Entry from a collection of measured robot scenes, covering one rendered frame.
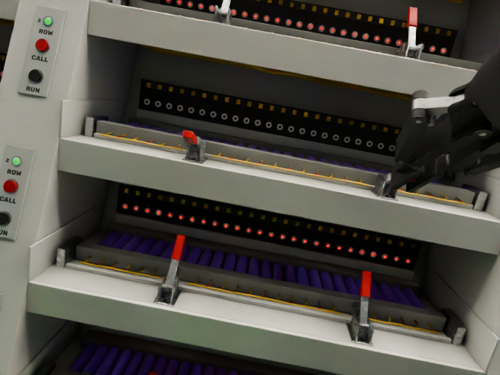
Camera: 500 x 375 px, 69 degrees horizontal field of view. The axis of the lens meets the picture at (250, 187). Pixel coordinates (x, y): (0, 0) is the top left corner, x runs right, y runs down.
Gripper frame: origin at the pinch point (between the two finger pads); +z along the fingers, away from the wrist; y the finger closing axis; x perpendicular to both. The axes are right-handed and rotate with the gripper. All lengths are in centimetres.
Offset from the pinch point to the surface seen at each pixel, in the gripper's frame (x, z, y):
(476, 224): -2.7, 7.2, 11.8
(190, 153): -0.1, 8.5, -27.4
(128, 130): 2.5, 10.8, -37.5
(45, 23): 12, 3, -49
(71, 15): 14.2, 3.0, -46.5
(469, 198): 2.1, 10.9, 13.1
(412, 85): 14.0, 4.1, 0.8
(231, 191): -4.4, 8.2, -20.7
